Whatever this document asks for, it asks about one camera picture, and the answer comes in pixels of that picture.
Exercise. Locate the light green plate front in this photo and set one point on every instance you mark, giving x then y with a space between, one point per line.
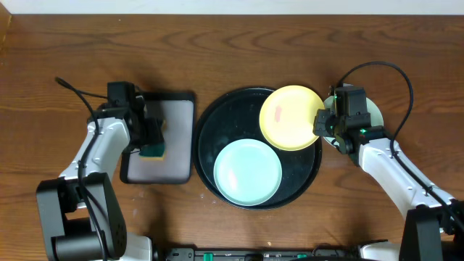
247 172

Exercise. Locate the light green plate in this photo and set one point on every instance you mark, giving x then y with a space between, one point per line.
376 117
247 172

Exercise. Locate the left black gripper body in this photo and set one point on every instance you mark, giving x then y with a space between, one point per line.
149 133

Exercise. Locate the yellow round plate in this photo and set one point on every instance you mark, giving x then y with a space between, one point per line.
287 117

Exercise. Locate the green yellow sponge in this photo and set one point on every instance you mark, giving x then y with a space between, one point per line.
154 151

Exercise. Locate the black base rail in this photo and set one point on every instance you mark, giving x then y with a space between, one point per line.
189 254

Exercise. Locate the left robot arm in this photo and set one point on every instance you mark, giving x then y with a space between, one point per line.
79 212

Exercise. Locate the black rectangular tray grey mat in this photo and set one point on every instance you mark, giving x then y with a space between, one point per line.
176 110

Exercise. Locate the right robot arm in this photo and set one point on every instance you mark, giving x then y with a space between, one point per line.
433 218

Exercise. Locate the black round tray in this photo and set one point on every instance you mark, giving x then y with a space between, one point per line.
234 116

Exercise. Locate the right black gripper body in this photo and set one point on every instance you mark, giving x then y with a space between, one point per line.
327 125

